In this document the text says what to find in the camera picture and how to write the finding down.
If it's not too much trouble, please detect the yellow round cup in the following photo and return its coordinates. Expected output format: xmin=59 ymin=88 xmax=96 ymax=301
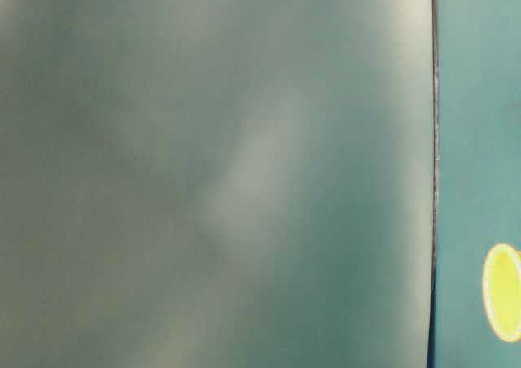
xmin=482 ymin=243 xmax=520 ymax=343

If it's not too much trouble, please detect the blurry grey-green foreground panel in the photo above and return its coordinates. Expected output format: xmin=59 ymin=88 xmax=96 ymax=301
xmin=1 ymin=0 xmax=433 ymax=367

